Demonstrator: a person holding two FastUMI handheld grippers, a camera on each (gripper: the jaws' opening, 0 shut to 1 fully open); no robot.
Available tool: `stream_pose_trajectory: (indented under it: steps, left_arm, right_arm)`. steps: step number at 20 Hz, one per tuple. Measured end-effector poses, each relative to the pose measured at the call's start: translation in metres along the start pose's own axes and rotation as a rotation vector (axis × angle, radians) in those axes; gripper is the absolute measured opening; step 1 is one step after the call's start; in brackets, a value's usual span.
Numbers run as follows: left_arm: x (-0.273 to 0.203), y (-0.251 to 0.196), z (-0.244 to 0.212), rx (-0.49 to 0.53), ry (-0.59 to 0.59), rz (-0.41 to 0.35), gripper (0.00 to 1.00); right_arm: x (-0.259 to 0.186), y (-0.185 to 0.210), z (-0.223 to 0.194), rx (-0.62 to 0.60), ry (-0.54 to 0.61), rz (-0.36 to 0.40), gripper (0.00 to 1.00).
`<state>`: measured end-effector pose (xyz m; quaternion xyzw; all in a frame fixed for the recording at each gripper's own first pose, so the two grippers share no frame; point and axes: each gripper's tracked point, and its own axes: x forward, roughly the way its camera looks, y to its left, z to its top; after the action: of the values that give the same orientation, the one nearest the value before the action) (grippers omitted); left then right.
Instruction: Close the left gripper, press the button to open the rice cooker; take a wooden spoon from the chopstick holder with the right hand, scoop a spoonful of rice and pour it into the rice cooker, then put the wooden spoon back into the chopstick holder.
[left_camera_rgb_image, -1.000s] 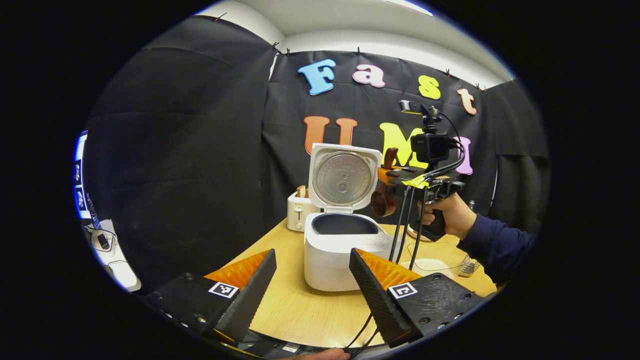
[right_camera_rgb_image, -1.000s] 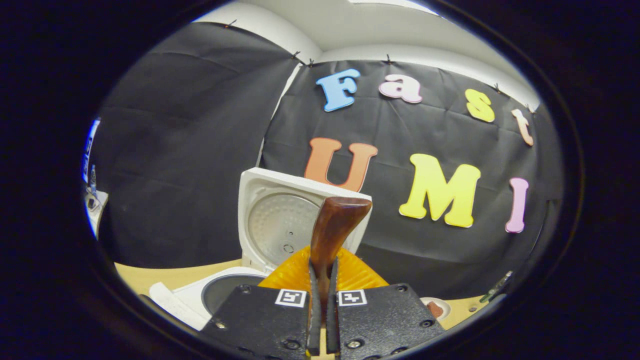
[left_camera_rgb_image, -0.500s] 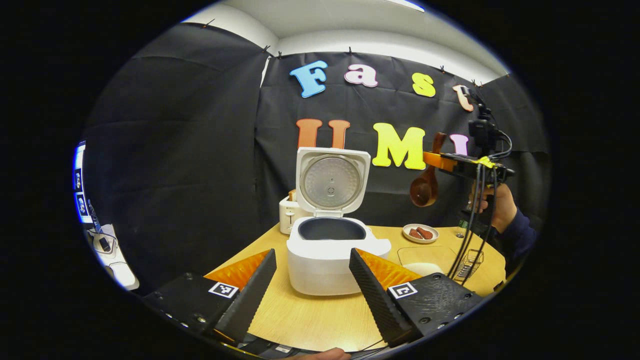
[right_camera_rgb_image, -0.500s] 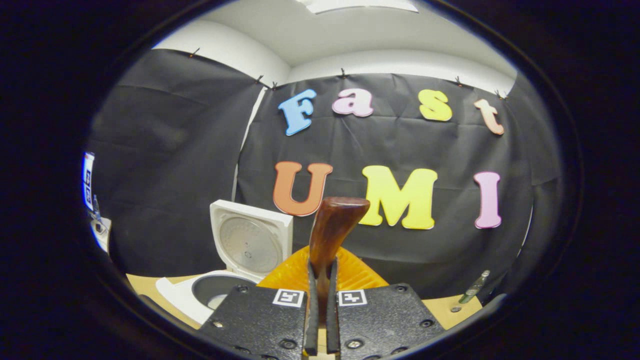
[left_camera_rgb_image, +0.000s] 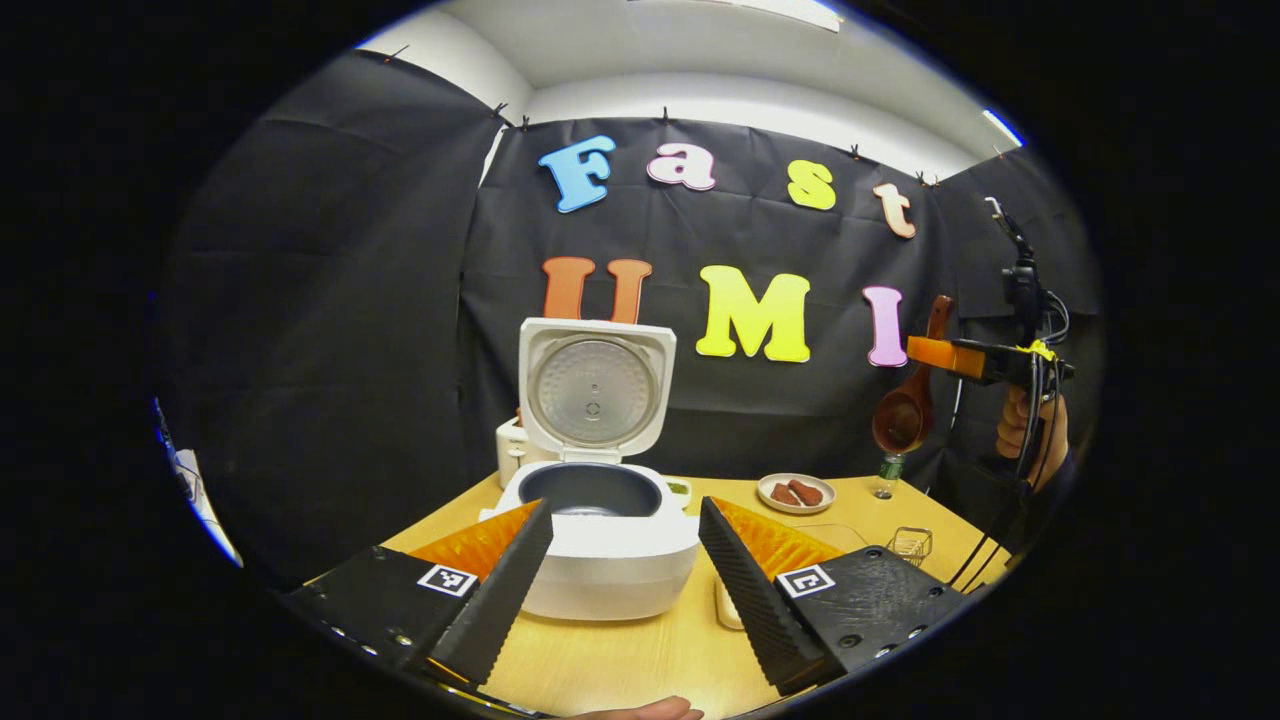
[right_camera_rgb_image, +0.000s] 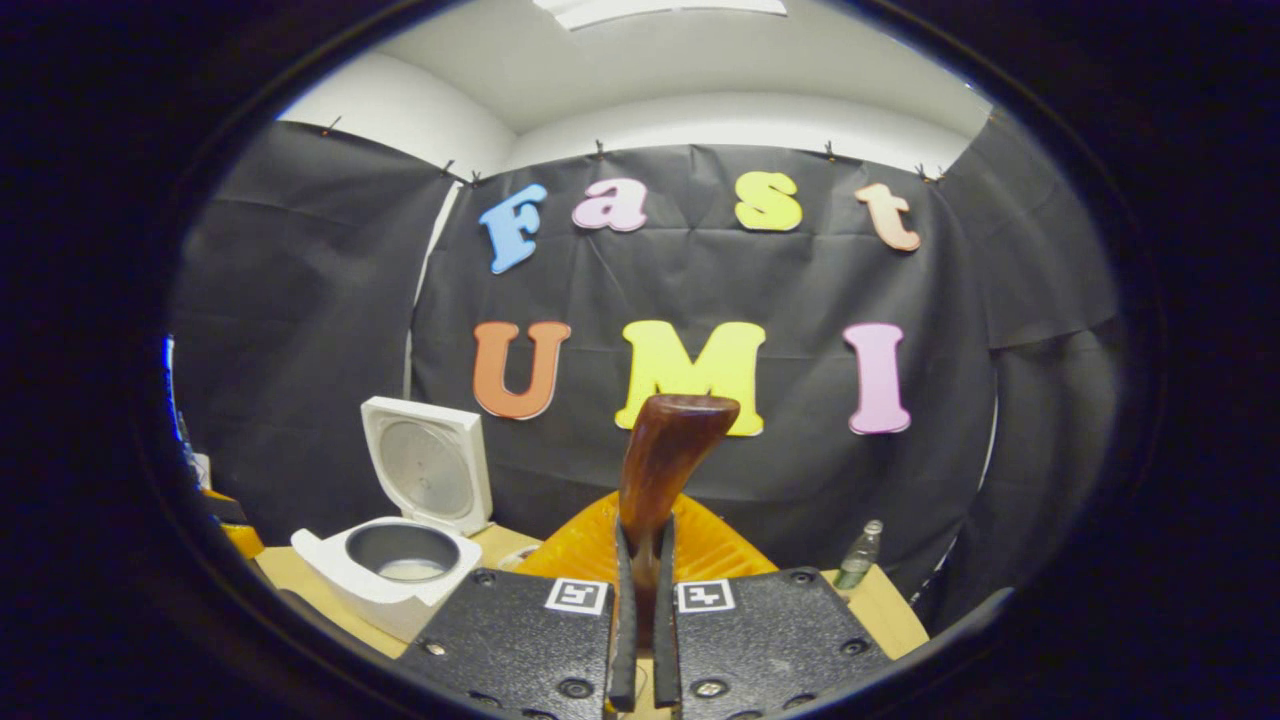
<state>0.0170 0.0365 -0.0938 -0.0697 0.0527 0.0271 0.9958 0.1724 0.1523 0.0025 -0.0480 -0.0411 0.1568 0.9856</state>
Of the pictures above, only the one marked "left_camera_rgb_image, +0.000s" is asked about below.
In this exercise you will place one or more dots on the clear plastic rice container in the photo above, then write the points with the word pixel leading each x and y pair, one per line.
pixel 728 605

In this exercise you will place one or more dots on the white rice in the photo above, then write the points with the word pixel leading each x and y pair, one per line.
pixel 730 610

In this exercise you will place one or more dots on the brown wooden spoon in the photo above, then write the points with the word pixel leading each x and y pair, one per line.
pixel 905 415

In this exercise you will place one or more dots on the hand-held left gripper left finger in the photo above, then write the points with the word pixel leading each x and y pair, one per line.
pixel 500 595

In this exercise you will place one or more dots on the white divided food tray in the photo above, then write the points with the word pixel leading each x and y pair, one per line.
pixel 678 489

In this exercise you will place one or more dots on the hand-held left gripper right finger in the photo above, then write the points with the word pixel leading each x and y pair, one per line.
pixel 755 600

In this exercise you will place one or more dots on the brown meat piece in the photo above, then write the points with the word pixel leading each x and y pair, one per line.
pixel 806 491
pixel 785 494

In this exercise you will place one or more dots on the black backdrop cloth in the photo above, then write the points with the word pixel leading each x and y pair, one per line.
pixel 330 330

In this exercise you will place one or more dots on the ceiling light panel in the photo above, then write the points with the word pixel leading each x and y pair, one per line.
pixel 790 12
pixel 1003 127

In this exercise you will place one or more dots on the clear green-label water bottle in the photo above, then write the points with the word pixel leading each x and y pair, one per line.
pixel 888 478

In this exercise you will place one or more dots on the round white plate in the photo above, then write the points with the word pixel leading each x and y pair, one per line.
pixel 797 509

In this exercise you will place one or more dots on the white toaster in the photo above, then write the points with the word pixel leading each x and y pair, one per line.
pixel 510 452

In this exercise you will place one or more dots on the blue white panel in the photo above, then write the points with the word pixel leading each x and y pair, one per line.
pixel 160 420

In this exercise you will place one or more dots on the white power strip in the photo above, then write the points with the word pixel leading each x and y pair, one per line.
pixel 205 505

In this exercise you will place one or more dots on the white rice cooker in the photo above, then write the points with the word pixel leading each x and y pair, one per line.
pixel 610 570

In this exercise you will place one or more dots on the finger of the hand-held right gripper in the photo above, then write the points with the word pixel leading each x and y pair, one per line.
pixel 950 357

